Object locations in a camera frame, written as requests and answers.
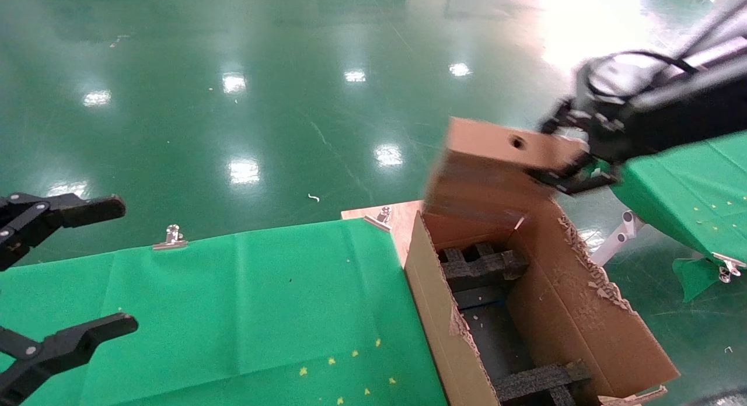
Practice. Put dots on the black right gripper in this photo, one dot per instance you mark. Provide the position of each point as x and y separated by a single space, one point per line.
671 123

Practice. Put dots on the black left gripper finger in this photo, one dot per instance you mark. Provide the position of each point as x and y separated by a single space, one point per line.
70 345
70 210

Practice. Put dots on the small brown cardboard box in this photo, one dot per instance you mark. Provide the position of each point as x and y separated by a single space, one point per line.
490 172

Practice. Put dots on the large open cardboard carton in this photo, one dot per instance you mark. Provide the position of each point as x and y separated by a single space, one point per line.
560 312

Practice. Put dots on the white metal table leg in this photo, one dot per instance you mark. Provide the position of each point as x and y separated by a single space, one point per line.
617 238

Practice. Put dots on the silver metal binder clip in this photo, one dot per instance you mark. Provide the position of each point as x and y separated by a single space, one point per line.
171 240
726 267
380 218

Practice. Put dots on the green tablecloth with yellow specks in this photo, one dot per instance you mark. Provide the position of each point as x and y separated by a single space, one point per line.
688 190

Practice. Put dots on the black foam insert block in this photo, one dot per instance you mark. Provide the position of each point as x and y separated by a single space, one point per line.
543 382
481 269

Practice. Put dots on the large green tablecloth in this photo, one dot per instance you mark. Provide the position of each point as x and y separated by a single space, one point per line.
222 301

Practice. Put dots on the black foam base pad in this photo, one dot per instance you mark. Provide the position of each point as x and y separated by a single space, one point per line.
499 342

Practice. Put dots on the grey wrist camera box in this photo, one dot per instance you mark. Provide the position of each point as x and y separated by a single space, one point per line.
613 79

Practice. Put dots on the grey metal camera bracket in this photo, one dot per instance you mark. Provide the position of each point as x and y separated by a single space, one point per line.
688 85

